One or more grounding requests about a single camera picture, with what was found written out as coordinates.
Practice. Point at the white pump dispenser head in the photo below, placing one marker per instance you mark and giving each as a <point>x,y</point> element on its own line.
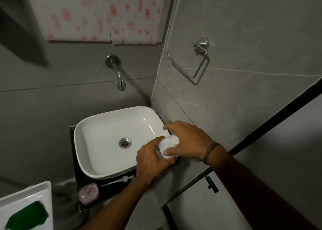
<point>123,180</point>

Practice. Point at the person's right thumb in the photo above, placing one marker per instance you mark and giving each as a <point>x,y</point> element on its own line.
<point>171,152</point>

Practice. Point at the metal sink drain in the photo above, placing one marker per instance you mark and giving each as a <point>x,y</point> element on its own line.
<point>125,143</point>

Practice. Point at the person's left forearm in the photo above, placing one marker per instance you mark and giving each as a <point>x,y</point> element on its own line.
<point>120,207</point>

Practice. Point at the chrome wall faucet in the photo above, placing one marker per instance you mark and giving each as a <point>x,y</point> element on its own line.
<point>120,80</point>

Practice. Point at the white plastic bottle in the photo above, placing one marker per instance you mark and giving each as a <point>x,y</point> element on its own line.
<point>171,140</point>

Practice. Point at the pink soap case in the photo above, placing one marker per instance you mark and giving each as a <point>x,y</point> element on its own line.
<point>88,193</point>

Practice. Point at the person's right forearm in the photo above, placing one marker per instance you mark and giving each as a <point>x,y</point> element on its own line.
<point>251,192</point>

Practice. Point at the black door latch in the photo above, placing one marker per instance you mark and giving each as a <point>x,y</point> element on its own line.
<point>210,184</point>

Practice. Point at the person's left thumb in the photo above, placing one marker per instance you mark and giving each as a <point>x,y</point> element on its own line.
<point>155,141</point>

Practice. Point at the green cloth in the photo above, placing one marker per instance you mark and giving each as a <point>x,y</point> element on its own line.
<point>27,217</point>

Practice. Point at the person's right hand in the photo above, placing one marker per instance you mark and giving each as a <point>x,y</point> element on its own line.
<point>193,141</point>

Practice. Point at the white ceramic sink basin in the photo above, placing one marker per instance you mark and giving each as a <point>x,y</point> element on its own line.
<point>100,136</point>

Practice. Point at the black sink counter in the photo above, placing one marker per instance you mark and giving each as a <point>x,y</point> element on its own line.
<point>110,188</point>

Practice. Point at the person's left hand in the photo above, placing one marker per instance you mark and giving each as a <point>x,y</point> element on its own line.
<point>148,162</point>

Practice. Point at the pink patterned window sheet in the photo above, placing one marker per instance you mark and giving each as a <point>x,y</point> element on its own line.
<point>70,13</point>
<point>135,13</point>

